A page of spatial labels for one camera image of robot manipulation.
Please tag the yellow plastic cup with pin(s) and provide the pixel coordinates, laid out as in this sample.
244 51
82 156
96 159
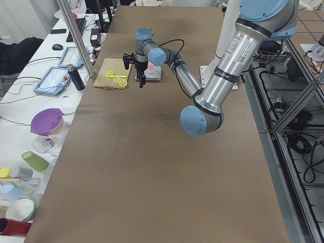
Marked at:
5 172

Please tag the silver kitchen scale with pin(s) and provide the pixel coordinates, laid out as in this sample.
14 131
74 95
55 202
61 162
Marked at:
155 76

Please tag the wooden cutting board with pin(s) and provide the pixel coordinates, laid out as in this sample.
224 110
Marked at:
117 65

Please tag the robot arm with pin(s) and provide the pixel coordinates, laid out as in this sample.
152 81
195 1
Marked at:
255 22

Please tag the far teach pendant tablet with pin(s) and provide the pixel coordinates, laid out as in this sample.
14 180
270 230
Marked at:
70 56

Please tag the aluminium frame post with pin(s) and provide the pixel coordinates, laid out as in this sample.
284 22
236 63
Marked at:
77 38

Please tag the black thermos bottle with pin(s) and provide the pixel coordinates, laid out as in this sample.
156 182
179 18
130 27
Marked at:
75 77

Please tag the clear wine glass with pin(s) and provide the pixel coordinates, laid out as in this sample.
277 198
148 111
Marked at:
45 145

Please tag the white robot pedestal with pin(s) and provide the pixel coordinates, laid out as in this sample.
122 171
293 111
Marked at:
227 32

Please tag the grey plastic cup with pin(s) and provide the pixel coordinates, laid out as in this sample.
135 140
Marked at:
21 173

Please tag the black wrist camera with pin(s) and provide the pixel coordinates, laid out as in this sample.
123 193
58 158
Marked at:
127 60

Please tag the green plastic cup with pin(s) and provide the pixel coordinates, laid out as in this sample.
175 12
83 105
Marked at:
35 161

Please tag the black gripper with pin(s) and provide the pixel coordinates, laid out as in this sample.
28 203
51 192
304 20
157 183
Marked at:
139 66

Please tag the red cup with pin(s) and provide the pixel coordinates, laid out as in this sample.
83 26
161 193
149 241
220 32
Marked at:
10 227

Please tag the teach pendant tablet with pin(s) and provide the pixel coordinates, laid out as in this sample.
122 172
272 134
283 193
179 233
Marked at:
53 82
70 56

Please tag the white green bowl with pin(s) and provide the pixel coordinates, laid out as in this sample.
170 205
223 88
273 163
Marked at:
22 210

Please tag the near teach pendant tablet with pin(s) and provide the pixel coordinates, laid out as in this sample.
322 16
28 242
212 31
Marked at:
53 82

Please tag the black power adapter box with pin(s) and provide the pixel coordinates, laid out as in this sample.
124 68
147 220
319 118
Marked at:
95 38

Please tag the black computer mouse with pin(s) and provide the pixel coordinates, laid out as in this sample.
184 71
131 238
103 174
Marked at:
57 47

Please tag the lemon slice near board end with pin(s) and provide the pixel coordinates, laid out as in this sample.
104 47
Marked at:
123 83

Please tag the yellow plastic knife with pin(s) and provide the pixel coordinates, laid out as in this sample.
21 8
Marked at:
113 76

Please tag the light blue plastic cup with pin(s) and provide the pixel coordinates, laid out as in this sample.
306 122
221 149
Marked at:
12 192

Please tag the black smartphone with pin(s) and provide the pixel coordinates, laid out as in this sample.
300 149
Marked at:
58 31

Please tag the pink plastic cup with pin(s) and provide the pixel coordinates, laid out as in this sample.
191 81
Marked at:
150 68

